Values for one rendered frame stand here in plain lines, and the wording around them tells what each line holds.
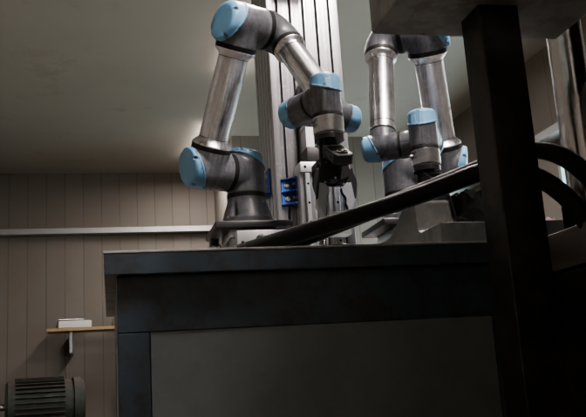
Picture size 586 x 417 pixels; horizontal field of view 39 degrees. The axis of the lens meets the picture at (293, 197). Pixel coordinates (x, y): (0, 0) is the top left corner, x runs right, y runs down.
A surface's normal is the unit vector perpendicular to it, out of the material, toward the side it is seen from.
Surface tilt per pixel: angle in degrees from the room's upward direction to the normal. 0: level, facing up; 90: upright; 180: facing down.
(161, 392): 90
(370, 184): 90
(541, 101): 90
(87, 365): 90
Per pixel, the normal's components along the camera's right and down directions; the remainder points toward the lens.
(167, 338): 0.21, -0.23
